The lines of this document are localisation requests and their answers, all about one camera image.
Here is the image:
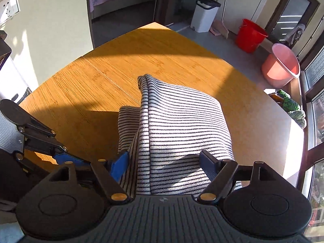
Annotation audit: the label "pink plastic bucket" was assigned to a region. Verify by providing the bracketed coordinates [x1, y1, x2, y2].
[261, 43, 301, 86]

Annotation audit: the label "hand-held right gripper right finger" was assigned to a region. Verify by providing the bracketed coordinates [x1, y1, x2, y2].
[197, 150, 278, 204]

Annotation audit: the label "white wall socket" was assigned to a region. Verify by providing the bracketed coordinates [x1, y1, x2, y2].
[0, 0, 20, 26]

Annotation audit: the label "red plastic bucket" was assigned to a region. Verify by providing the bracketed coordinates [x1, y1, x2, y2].
[235, 18, 269, 53]

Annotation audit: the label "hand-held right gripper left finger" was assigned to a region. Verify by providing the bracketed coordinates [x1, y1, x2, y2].
[49, 152, 131, 204]

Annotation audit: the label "green cactus plants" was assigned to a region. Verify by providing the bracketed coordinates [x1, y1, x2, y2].
[276, 89, 307, 129]

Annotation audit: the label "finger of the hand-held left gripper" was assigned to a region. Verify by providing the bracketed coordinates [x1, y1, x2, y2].
[13, 150, 34, 174]
[18, 116, 91, 170]

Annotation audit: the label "pink mop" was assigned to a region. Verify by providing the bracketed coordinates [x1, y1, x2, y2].
[210, 0, 231, 39]

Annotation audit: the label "white appliance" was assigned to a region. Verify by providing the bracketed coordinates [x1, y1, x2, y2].
[0, 53, 32, 105]

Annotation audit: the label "black white striped garment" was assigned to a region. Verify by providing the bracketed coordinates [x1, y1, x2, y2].
[117, 74, 235, 195]

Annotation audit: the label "grey hanging cloth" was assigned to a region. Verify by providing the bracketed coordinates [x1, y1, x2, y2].
[287, 24, 307, 48]

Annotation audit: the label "white trash bin black lid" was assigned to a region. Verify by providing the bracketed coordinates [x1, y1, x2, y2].
[190, 0, 221, 33]

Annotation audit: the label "dark framed glass door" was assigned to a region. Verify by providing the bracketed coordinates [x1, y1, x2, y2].
[264, 0, 321, 48]

